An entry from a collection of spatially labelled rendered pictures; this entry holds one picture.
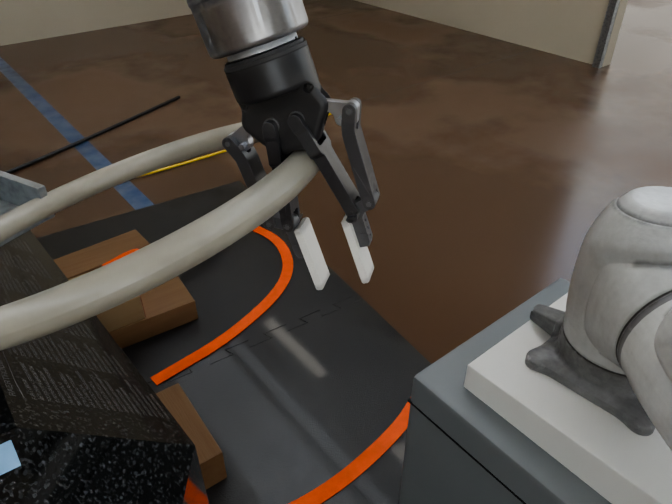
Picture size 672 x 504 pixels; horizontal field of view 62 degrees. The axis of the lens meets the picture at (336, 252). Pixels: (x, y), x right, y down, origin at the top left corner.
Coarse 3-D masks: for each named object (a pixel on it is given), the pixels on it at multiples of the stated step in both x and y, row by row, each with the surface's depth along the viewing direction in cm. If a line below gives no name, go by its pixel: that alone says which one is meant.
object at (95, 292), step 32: (224, 128) 77; (128, 160) 81; (160, 160) 80; (288, 160) 49; (64, 192) 78; (96, 192) 80; (256, 192) 45; (288, 192) 47; (0, 224) 72; (32, 224) 76; (192, 224) 42; (224, 224) 42; (256, 224) 45; (128, 256) 40; (160, 256) 40; (192, 256) 41; (64, 288) 39; (96, 288) 39; (128, 288) 39; (0, 320) 38; (32, 320) 38; (64, 320) 39
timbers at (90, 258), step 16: (112, 240) 241; (128, 240) 241; (144, 240) 241; (64, 256) 232; (80, 256) 232; (96, 256) 232; (112, 256) 232; (64, 272) 223; (80, 272) 223; (160, 288) 213; (176, 288) 213; (144, 304) 205; (160, 304) 205; (176, 304) 205; (192, 304) 207; (144, 320) 199; (160, 320) 203; (176, 320) 207; (192, 320) 211; (112, 336) 195; (128, 336) 198; (144, 336) 202
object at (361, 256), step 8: (344, 216) 54; (344, 224) 53; (344, 232) 53; (352, 232) 53; (352, 240) 54; (352, 248) 54; (360, 248) 55; (360, 256) 54; (368, 256) 57; (360, 264) 55; (368, 264) 56; (360, 272) 55; (368, 272) 56; (368, 280) 55
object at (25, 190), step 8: (0, 176) 78; (8, 176) 78; (16, 176) 78; (0, 184) 79; (8, 184) 78; (16, 184) 77; (24, 184) 76; (32, 184) 76; (40, 184) 76; (0, 192) 81; (8, 192) 79; (16, 192) 78; (24, 192) 77; (32, 192) 76; (40, 192) 76; (0, 200) 81; (8, 200) 81; (16, 200) 80; (24, 200) 78; (0, 208) 80; (8, 208) 80; (24, 232) 75; (8, 240) 74
